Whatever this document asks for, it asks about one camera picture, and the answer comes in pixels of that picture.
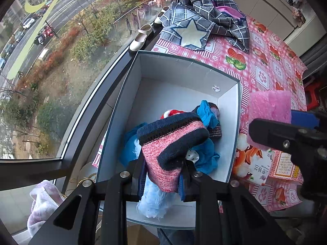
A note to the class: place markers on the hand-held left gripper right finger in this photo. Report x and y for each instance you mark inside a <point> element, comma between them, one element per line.
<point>181,186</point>

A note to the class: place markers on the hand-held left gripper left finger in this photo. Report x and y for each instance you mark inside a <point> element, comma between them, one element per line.
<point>142,183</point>

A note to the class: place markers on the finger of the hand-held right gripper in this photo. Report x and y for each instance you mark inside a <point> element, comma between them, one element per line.
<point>270,132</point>
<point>304,119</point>

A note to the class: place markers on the light blue fluffy cloth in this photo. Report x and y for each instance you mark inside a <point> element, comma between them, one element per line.
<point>155,201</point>

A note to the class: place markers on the pink sponge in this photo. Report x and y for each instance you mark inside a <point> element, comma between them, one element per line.
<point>270,104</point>

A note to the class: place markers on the pink navy knit hat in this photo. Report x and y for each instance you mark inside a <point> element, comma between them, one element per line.
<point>166,145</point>

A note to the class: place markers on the red white knit item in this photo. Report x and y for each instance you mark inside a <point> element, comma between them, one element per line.
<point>173,112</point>

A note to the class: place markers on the grey cardboard box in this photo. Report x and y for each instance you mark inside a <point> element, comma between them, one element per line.
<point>166,91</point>

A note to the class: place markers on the red plastic stool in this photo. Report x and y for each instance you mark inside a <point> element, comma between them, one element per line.
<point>315,94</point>

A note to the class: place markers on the white round dish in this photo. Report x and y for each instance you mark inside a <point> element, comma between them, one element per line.
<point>87,169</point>

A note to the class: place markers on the pink strawberry printed tablecloth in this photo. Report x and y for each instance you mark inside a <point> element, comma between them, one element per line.
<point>268,63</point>

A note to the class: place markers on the pink white towel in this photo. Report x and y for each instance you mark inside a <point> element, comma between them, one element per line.
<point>43,204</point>

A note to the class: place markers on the white cabinet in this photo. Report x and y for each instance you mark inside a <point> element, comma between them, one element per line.
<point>258,2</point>

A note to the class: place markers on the pink purple garment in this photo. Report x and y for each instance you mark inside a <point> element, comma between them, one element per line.
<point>230,11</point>

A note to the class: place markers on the plaid denim garment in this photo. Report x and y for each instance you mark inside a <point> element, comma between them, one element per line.
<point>204,17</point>

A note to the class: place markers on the row of parked cars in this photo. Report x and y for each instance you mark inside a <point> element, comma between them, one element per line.
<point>28,23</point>

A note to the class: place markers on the yellow window sticker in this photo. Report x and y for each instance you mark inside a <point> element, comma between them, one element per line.
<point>33,8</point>

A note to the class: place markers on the black window frame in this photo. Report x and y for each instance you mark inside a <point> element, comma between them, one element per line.
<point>81,117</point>

